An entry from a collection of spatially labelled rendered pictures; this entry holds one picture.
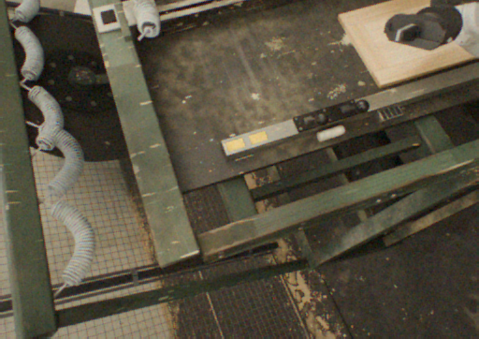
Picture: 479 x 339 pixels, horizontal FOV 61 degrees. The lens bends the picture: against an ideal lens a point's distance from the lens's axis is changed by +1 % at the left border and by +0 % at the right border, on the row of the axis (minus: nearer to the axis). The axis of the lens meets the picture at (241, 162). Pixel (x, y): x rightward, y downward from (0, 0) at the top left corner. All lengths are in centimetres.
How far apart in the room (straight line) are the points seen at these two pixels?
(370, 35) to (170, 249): 96
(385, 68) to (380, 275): 186
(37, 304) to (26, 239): 21
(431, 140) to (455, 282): 148
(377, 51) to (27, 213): 125
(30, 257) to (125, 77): 62
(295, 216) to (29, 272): 81
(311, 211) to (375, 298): 204
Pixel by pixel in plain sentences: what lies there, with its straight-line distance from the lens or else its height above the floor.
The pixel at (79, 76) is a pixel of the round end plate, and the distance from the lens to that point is 189.
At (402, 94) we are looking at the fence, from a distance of 135.
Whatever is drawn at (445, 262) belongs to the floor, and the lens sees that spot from 274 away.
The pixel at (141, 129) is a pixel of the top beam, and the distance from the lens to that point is 113.
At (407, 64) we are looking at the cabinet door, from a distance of 145.
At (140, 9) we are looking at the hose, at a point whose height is 189.
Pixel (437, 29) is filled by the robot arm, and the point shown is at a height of 158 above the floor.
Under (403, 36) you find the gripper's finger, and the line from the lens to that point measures 88.
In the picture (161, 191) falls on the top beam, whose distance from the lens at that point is 105.
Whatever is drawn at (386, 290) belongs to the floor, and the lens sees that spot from 301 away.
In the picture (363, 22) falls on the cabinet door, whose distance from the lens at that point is 152.
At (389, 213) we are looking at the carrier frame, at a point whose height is 79.
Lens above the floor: 237
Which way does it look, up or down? 37 degrees down
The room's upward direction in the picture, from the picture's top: 93 degrees counter-clockwise
